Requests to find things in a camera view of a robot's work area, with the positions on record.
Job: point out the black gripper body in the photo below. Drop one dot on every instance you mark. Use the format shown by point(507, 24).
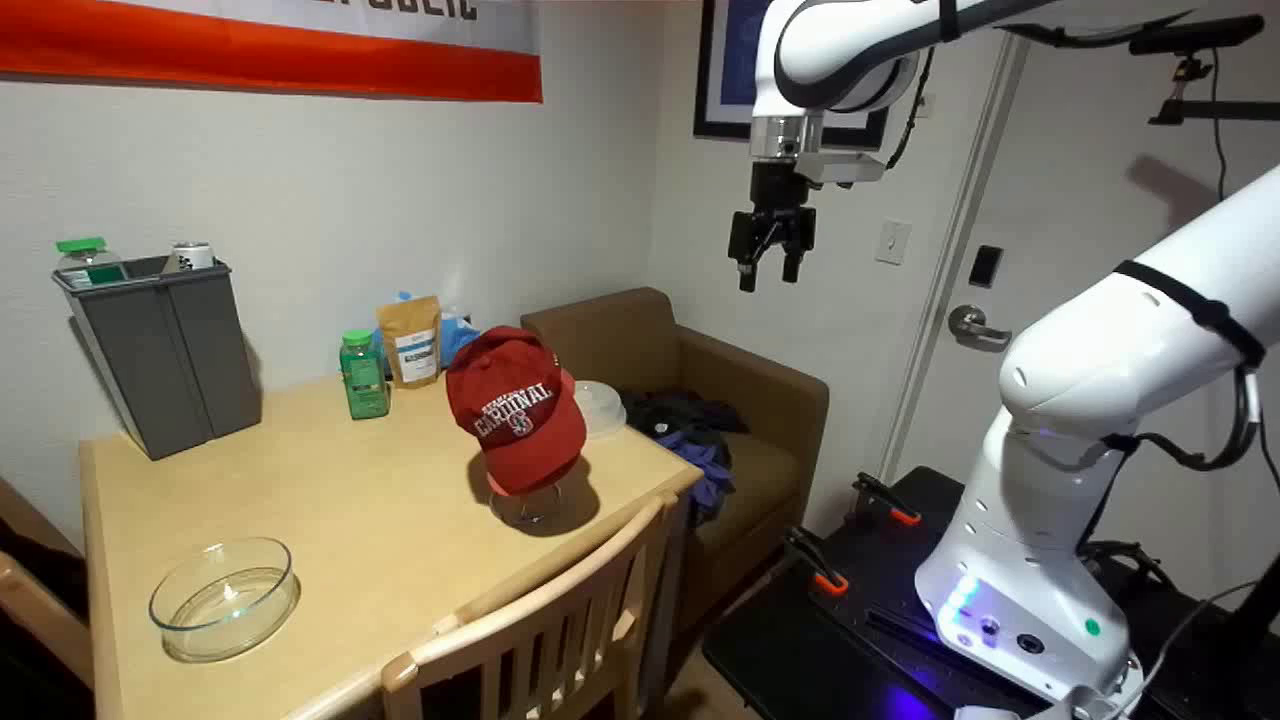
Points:
point(780, 185)

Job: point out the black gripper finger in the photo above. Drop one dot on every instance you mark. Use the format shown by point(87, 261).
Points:
point(745, 256)
point(801, 255)

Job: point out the maroon baseball cap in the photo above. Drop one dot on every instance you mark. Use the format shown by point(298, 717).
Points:
point(512, 402)

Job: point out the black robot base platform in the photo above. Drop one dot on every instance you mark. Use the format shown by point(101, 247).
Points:
point(786, 653)

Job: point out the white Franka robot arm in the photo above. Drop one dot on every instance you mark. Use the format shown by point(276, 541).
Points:
point(1134, 347)

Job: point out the black framed picture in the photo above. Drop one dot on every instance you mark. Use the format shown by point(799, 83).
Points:
point(727, 66)

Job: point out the brown sofa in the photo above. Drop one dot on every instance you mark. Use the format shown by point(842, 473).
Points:
point(765, 402)

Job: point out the black clothes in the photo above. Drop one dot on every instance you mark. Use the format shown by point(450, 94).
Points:
point(683, 408)

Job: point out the black door lock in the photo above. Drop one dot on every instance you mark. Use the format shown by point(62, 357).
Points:
point(986, 265)

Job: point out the translucent plastic container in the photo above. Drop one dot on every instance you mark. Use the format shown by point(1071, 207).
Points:
point(603, 405)

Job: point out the blue cloth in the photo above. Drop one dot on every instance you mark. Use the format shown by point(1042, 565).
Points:
point(705, 467)

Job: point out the blue packet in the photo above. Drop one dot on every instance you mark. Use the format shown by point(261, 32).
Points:
point(456, 342)

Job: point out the green plastic bottle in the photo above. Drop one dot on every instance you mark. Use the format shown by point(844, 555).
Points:
point(360, 377)

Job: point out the light wooden chair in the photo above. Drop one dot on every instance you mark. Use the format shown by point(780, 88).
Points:
point(534, 624)

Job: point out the red and white banner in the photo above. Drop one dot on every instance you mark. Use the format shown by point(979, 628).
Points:
point(266, 60)

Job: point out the white can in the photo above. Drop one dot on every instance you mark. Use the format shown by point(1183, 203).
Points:
point(192, 256)

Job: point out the grey plastic bin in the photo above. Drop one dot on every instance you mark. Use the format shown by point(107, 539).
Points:
point(167, 355)

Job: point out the clear glass bowl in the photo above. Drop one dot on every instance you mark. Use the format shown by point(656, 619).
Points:
point(223, 606)

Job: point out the green capped bottle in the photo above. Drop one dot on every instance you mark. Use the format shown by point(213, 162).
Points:
point(81, 248)

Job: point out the dark wooden furniture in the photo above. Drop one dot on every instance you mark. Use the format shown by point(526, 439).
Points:
point(43, 612)

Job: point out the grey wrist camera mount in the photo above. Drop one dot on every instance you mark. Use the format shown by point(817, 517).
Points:
point(833, 151)

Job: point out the white light switch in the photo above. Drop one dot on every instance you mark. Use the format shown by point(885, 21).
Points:
point(892, 243)

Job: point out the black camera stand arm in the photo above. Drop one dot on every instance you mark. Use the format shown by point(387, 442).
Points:
point(1223, 110)

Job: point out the black camera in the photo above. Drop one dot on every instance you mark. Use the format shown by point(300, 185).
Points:
point(1202, 32)

